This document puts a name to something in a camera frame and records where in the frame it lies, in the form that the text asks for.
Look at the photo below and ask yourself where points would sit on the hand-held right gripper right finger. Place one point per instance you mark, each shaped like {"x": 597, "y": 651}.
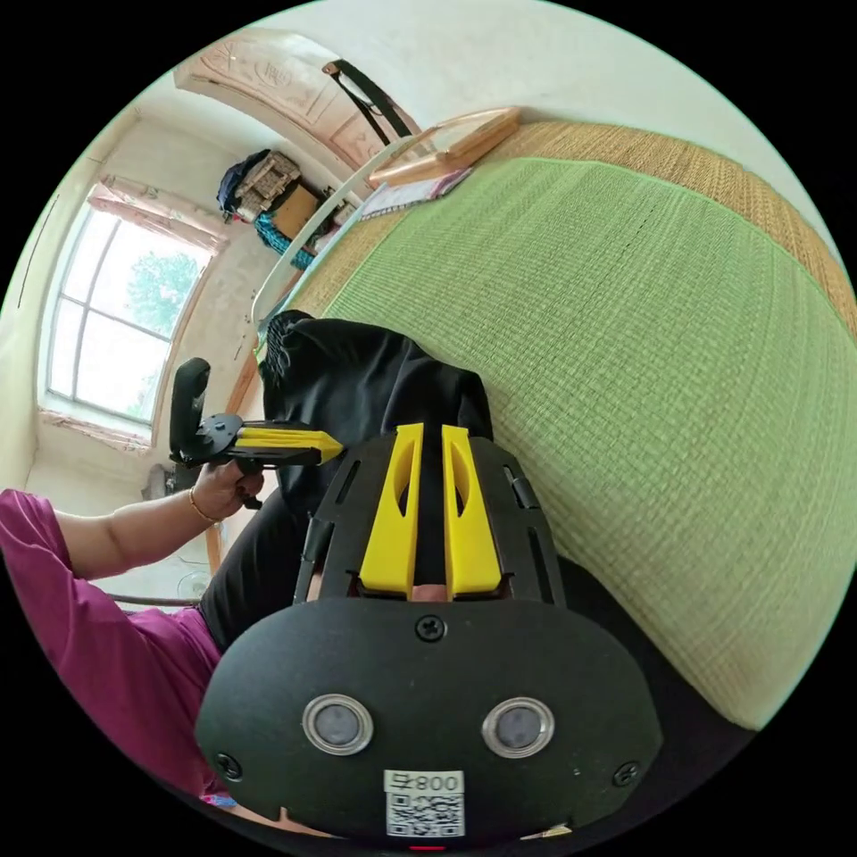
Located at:
{"x": 472, "y": 529}

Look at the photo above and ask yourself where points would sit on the heap of bags and clothes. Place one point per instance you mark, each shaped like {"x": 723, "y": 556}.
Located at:
{"x": 268, "y": 194}

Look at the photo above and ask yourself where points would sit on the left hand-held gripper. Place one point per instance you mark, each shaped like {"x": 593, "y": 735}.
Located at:
{"x": 215, "y": 436}

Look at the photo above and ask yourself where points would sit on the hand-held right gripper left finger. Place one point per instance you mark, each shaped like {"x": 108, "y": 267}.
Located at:
{"x": 391, "y": 522}

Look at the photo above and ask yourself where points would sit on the person's right hand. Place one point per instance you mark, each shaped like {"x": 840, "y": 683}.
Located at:
{"x": 428, "y": 593}

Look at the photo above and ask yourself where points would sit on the black long pants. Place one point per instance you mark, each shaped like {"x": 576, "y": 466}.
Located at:
{"x": 361, "y": 381}

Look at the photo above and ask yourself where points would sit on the carved wooden panel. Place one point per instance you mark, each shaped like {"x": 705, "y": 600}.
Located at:
{"x": 268, "y": 74}

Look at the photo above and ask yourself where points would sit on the bed with green woven mat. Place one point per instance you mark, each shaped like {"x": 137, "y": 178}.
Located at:
{"x": 623, "y": 335}

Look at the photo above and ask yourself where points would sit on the person's left forearm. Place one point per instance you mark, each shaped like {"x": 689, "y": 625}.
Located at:
{"x": 127, "y": 532}

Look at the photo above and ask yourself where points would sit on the white curved pole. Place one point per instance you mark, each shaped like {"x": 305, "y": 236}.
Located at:
{"x": 315, "y": 224}

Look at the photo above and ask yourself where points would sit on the person's left hand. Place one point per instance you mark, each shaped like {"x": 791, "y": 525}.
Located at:
{"x": 221, "y": 490}

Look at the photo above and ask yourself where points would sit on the window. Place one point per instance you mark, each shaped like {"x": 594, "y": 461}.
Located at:
{"x": 114, "y": 315}

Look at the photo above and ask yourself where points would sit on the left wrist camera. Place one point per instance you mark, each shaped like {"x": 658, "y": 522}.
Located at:
{"x": 189, "y": 395}

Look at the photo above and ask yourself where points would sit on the wooden framed board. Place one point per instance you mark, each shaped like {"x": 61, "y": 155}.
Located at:
{"x": 450, "y": 142}

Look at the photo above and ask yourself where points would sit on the printed pink cloth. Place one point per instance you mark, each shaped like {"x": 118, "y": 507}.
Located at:
{"x": 408, "y": 194}

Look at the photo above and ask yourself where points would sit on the person's body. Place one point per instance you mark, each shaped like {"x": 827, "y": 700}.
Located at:
{"x": 100, "y": 643}

